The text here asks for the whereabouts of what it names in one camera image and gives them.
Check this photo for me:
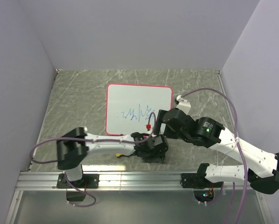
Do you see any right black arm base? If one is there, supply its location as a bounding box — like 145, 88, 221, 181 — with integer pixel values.
180, 173, 223, 205

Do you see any aluminium mounting rail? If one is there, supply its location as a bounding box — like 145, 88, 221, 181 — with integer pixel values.
5, 171, 264, 224

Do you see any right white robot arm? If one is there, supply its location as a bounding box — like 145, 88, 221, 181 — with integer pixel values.
155, 108, 279, 195

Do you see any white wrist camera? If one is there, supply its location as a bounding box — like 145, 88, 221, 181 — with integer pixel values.
145, 124, 153, 136
175, 95, 191, 115

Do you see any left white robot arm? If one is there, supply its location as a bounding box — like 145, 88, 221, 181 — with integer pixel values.
57, 127, 169, 188

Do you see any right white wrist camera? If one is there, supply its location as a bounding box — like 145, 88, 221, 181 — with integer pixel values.
175, 95, 191, 115

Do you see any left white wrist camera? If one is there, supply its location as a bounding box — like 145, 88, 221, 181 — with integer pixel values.
145, 124, 153, 136

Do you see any yellow bone shaped eraser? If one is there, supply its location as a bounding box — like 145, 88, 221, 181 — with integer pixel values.
115, 154, 127, 158

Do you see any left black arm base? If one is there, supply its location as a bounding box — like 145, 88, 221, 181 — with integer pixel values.
56, 173, 100, 203

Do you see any pink framed whiteboard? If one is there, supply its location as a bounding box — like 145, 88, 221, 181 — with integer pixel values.
106, 84, 173, 135

